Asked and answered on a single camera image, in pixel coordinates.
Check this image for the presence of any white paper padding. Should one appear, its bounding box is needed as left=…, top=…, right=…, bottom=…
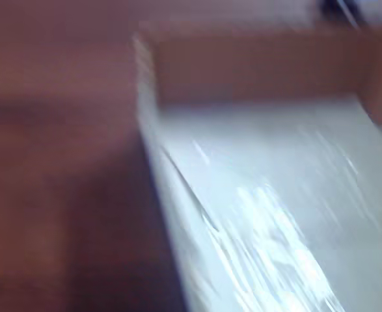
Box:
left=137, top=97, right=382, bottom=312

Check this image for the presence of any white cardboard box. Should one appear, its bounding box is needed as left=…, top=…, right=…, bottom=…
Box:
left=131, top=24, right=382, bottom=312

